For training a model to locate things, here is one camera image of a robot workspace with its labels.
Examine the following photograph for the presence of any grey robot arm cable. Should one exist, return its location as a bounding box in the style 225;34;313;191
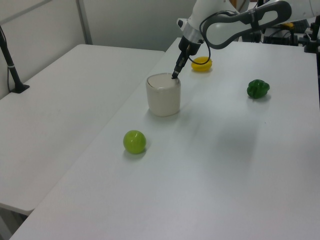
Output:
186;9;253;64

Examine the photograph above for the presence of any green toy apple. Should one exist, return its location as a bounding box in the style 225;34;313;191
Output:
122;129;147;155

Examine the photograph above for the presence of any cream plastic garbage bin body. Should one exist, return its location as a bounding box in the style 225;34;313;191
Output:
145;74;182;117

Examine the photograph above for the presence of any black camera stand pole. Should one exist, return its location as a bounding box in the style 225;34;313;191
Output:
0;24;30;94

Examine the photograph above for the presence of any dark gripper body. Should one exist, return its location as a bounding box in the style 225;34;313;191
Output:
176;36;202;65

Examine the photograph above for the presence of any yellow toy starfruit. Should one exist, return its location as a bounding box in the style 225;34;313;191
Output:
190;56;214;73

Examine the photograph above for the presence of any thin black cable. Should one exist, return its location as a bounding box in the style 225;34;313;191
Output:
6;66;12;93

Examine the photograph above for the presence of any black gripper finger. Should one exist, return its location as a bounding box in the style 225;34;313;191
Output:
175;58;187;79
171;61;181;80

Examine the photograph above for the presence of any black equipment box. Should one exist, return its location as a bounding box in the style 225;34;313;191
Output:
262;26;299;46

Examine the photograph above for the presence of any grey aluminium partition post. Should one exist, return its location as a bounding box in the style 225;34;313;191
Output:
76;0;94;46

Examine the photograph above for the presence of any dark green toy bell pepper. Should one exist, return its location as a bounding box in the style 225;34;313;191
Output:
246;79;271;100

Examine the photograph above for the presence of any black clamp stand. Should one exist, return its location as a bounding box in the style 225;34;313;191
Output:
303;21;320;54

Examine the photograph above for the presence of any cream flip bin lid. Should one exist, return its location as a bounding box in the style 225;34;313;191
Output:
146;72;181;89

